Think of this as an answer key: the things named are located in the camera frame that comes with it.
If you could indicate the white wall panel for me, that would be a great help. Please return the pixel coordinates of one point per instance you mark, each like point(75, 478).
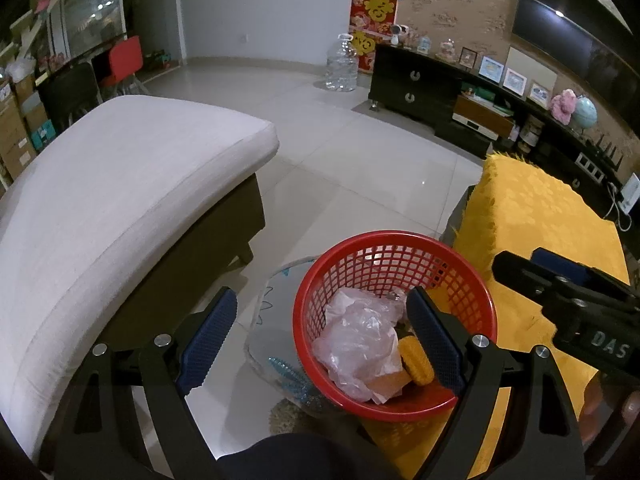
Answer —
point(537, 67)

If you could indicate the person's dark trousers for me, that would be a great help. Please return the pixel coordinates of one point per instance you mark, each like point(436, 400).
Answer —
point(300, 460)

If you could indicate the small brown picture frame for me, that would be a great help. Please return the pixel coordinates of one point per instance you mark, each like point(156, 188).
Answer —
point(468, 57)

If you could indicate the white wooden staircase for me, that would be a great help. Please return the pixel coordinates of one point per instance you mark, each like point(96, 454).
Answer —
point(40, 0)

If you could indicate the glass jar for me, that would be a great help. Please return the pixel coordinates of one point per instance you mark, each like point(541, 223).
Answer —
point(531, 135)

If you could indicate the white wall adapter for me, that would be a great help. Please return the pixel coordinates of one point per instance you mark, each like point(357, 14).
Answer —
point(631, 191)

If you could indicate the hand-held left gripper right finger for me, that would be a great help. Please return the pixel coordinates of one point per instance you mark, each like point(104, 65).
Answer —
point(435, 340)

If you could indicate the black TV cabinet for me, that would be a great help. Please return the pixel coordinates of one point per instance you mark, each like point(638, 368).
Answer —
point(405, 80)

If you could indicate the teal box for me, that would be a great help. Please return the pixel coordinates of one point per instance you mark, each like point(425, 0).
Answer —
point(41, 135)

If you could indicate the yellow tablecloth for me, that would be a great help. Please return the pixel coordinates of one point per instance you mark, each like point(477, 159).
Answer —
point(525, 210)

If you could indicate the white cushioned sofa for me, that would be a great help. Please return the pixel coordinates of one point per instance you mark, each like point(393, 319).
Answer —
point(115, 185)

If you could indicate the brown wooden drawer box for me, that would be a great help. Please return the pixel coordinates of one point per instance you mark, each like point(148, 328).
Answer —
point(482, 107)

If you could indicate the black router with antennas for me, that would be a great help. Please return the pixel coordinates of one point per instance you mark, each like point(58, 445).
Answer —
point(602, 152)

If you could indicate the black wall television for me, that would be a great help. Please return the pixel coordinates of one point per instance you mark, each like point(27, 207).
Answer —
point(565, 20)

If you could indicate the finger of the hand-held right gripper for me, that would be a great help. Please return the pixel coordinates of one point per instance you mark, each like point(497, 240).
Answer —
point(565, 265)
point(530, 277)

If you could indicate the woven straw mat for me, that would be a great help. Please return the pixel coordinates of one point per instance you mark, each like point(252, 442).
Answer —
point(287, 417)

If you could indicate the person's right hand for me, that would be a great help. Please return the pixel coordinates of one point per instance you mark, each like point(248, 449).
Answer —
point(595, 400)

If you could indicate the clear water jug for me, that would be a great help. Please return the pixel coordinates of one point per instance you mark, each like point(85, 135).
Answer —
point(342, 65)

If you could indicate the black chair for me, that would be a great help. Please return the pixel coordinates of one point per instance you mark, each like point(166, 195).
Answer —
point(67, 92)

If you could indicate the red plastic basket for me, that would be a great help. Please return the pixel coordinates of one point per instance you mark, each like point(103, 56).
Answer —
point(450, 270)

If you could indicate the red festive poster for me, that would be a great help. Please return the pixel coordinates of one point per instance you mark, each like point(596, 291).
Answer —
point(372, 15)

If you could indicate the pink plush flower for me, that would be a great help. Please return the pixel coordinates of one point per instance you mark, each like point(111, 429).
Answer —
point(562, 105)

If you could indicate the red chair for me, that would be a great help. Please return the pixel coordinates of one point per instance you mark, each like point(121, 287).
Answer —
point(125, 57)

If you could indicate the clear plastic bag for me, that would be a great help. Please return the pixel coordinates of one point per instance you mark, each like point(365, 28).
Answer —
point(355, 340)

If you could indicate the green box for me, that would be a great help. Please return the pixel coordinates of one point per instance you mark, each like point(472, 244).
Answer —
point(487, 97)

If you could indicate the pale blue globe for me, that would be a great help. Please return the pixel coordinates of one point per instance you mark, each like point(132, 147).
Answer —
point(585, 112)

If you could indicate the white plastic bag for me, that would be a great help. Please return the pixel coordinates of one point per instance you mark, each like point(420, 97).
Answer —
point(22, 70)

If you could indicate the small white bottle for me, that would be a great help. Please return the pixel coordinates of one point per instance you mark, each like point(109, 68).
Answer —
point(514, 131)

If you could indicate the white set-top device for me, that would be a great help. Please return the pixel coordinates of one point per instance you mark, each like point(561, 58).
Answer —
point(475, 126)

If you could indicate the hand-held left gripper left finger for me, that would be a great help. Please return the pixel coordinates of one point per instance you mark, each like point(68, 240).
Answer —
point(207, 340)

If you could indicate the yellow corn cob toy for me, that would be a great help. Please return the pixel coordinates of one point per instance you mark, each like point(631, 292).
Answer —
point(417, 360)

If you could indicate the stack of cardboard boxes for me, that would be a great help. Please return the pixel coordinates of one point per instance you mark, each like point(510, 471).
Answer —
point(15, 130)

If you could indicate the small snow globe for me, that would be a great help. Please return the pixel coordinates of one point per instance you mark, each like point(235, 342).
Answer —
point(424, 44)

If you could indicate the colourful toy boxes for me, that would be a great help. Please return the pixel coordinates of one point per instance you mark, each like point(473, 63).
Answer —
point(157, 60)

